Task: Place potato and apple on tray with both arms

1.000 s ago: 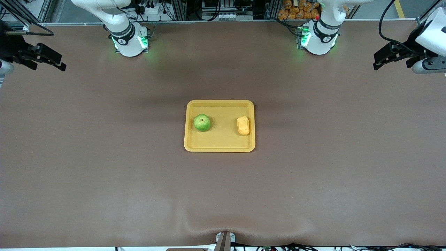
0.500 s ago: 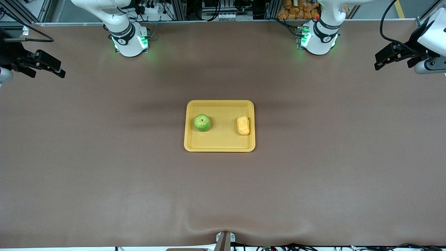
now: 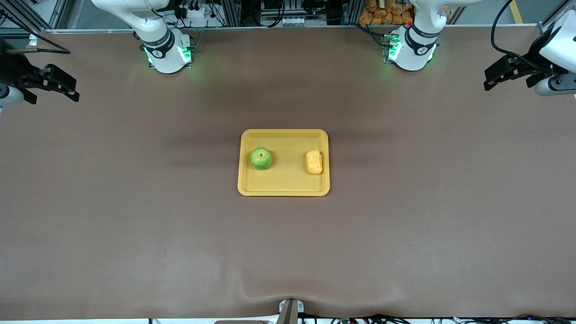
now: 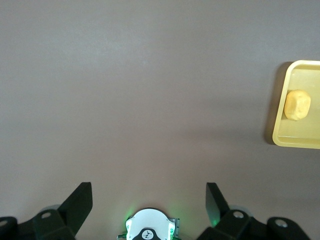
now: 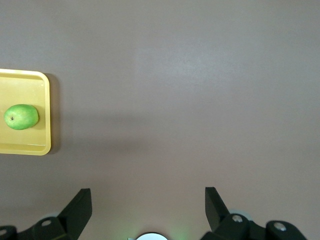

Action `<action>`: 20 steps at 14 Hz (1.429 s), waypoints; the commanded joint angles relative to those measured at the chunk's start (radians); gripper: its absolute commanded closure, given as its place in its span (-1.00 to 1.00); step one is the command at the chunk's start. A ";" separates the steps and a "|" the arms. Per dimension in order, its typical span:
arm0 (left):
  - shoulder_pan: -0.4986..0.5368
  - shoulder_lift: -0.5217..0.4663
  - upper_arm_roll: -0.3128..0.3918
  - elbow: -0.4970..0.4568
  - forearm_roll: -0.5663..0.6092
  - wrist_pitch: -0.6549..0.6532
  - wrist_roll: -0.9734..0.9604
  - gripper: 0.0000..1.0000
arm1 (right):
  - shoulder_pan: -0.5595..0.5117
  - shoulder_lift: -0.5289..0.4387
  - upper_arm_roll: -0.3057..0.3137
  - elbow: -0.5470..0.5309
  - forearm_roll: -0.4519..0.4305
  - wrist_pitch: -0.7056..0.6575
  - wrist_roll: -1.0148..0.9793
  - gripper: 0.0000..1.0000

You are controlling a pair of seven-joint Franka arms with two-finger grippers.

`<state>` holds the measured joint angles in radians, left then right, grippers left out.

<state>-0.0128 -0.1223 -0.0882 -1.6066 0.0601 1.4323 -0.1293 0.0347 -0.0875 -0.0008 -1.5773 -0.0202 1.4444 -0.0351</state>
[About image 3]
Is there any yellow bread piece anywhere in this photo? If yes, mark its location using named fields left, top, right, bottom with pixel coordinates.
left=306, top=150, right=324, bottom=176

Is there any green apple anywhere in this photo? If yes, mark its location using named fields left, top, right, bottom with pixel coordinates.
left=250, top=147, right=273, bottom=171

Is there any yellow plastic tray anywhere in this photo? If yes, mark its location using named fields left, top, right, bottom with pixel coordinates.
left=238, top=129, right=331, bottom=197

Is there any pile of orange food items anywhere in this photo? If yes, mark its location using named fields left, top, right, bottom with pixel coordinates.
left=359, top=0, right=415, bottom=26

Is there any white power strip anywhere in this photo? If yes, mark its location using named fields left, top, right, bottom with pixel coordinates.
left=178, top=2, right=212, bottom=27

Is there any brown table mat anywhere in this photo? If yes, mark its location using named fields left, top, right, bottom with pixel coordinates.
left=0, top=27, right=576, bottom=321

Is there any metal table clamp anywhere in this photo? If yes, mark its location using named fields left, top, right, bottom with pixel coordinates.
left=278, top=298, right=305, bottom=324

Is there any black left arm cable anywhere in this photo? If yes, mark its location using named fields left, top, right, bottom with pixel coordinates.
left=490, top=0, right=541, bottom=69

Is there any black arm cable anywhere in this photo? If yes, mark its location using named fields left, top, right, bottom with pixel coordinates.
left=490, top=0, right=541, bottom=69
left=7, top=34, right=72, bottom=55

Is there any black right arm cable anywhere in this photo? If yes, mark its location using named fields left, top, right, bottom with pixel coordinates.
left=7, top=34, right=72, bottom=55

